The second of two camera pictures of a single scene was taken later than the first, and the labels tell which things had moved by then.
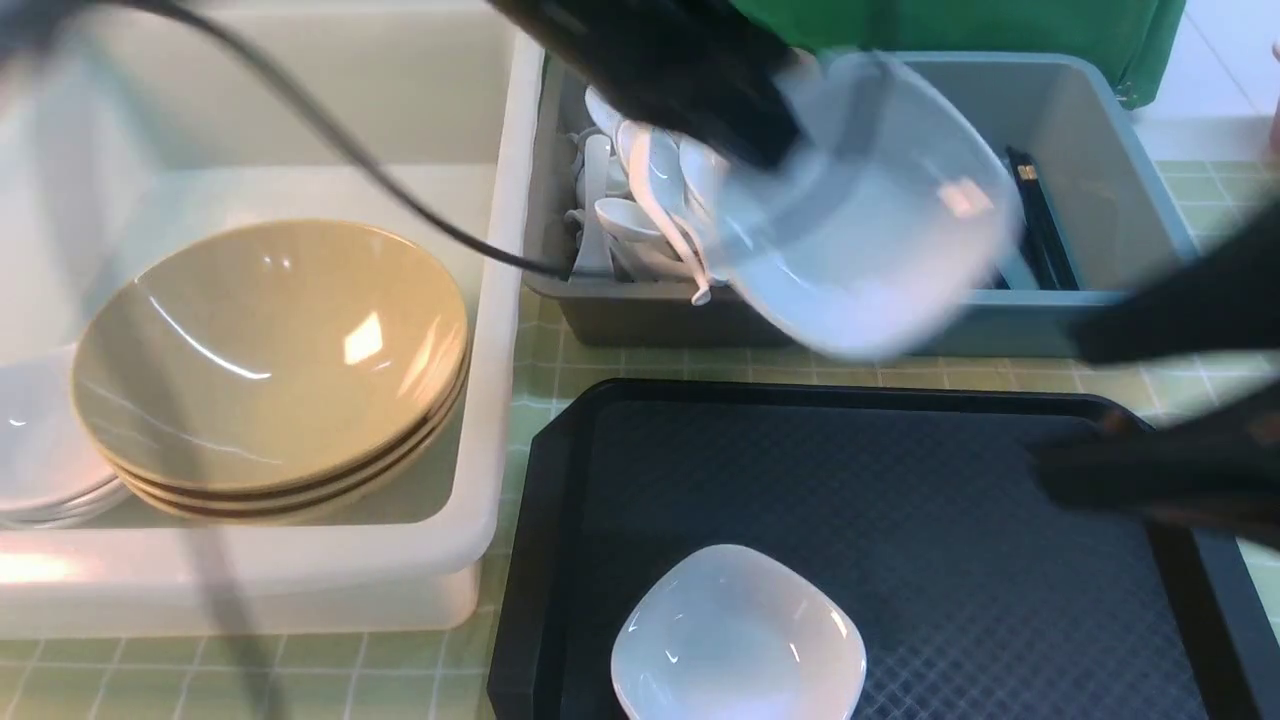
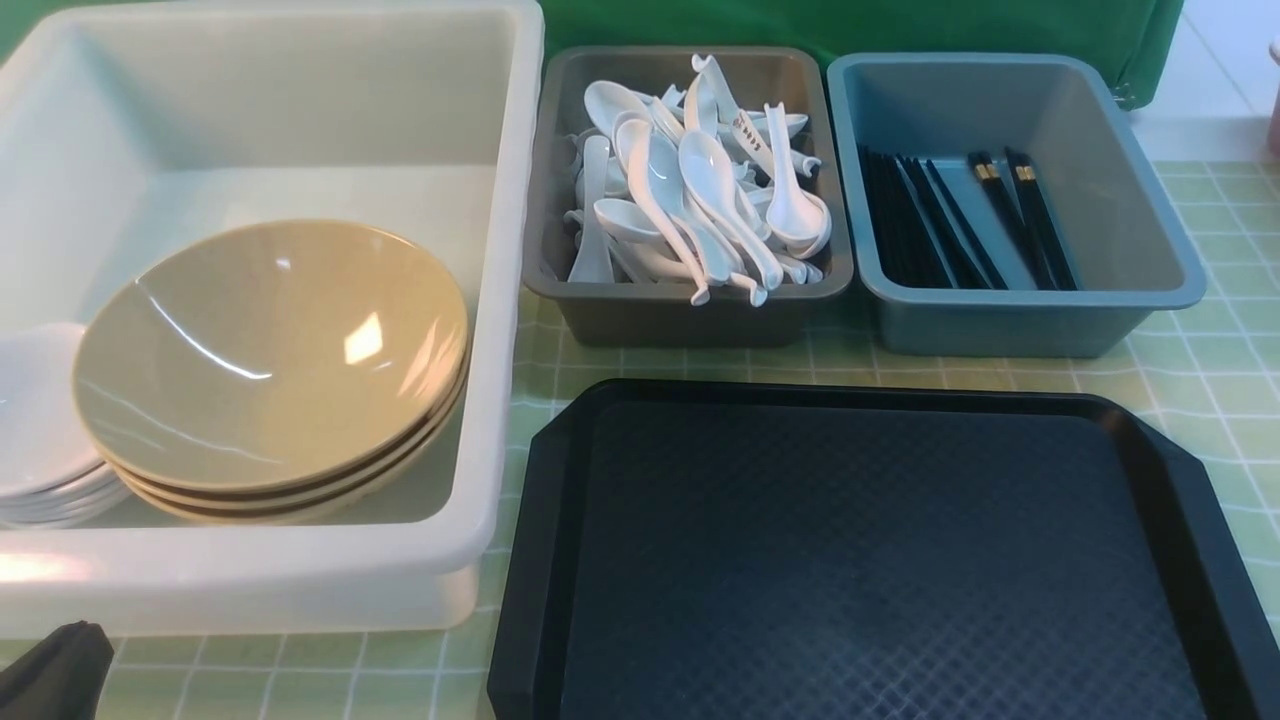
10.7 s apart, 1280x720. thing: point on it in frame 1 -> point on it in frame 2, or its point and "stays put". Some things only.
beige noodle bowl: (267, 354) stays put
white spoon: (648, 194) -> (709, 174)
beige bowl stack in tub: (252, 404) stays put
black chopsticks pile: (1050, 255) -> (923, 239)
